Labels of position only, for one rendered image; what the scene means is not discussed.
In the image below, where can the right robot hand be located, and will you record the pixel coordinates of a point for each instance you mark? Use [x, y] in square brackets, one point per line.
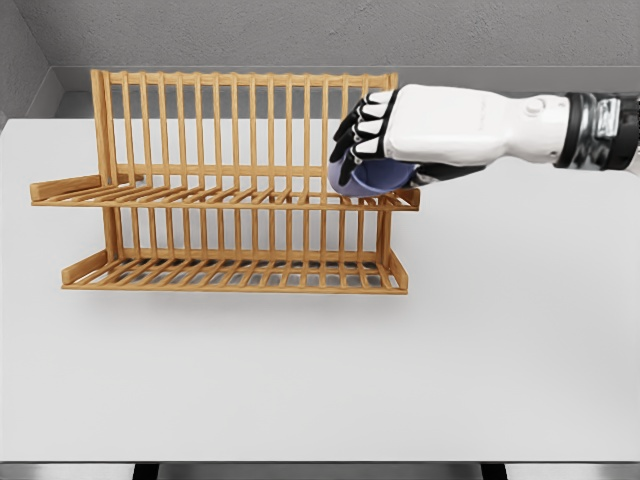
[440, 125]

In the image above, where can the blue cup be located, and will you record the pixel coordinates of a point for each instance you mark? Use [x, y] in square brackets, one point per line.
[374, 179]

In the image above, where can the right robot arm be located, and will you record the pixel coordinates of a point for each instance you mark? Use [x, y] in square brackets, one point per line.
[575, 127]

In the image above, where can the wooden two-tier dish rack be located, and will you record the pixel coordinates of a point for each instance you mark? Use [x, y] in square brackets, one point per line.
[220, 200]

